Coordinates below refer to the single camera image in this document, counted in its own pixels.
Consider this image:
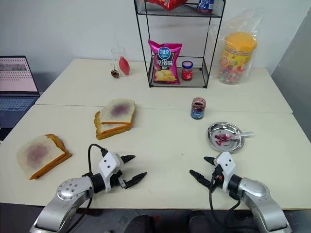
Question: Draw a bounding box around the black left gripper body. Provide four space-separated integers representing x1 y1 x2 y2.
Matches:
106 152 128 193

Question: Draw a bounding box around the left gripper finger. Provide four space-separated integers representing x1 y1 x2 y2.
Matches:
121 154 136 164
124 171 148 189

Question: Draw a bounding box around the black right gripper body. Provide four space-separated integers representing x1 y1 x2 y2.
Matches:
209 159 225 193

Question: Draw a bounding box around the bread slice with purple jam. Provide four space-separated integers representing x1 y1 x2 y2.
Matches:
16 135 67 178
100 98 136 127

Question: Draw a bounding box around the open blue-label jam jar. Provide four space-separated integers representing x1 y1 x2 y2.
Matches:
190 97 207 120

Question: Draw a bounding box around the small red-lidded jar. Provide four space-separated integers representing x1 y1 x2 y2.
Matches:
181 60 194 82

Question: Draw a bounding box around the round metal plate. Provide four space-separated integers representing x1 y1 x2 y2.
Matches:
207 121 245 154

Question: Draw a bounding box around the white plastic spoon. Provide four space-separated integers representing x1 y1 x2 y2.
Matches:
215 131 254 143

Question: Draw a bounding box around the dark rounded shape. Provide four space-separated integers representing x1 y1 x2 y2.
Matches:
185 209 215 233
130 213 156 233

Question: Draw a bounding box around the red object in glass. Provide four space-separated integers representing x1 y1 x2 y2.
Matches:
118 55 131 77

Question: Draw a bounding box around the pink potato chip bag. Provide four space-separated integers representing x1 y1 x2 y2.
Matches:
147 38 183 86

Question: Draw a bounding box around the clear drinking glass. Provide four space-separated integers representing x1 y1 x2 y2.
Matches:
111 47 133 78

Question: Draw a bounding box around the candy jar with orange lid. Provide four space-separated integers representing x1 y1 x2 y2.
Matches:
217 32 258 85

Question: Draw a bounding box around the open laptop computer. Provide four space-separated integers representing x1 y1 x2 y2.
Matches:
0 55 41 129

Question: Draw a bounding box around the clear plastic bag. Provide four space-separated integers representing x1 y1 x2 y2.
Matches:
208 8 265 86

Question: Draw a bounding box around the red snack bag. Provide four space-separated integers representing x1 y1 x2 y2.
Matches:
147 0 186 11

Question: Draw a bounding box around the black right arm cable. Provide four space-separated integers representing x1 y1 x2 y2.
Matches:
208 169 242 225

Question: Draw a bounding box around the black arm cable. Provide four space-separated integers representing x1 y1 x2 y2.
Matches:
82 143 108 177
208 169 242 225

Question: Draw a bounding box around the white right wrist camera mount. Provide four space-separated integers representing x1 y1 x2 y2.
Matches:
215 151 237 193

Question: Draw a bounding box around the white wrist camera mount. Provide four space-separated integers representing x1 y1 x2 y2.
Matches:
215 151 237 193
98 152 121 193

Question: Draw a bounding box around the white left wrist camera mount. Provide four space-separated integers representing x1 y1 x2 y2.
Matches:
98 152 121 193

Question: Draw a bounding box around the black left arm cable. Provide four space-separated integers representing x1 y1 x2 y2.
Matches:
82 143 108 177

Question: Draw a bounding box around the black wire shelf rack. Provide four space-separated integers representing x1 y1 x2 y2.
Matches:
134 0 225 89

